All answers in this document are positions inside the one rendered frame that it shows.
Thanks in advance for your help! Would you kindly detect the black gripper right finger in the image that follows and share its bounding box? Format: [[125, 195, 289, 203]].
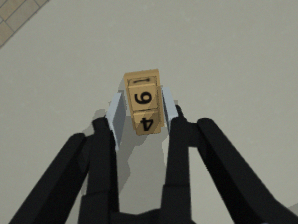
[[158, 87, 298, 224]]

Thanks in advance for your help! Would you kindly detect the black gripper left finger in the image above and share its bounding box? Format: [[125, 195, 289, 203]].
[[9, 93, 126, 224]]

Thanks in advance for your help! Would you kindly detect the tan wooden number cube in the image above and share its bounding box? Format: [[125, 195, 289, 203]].
[[133, 108, 161, 135], [128, 76, 158, 111]]

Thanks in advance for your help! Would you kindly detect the tan wooden tray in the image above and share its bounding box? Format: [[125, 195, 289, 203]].
[[124, 69, 165, 130]]

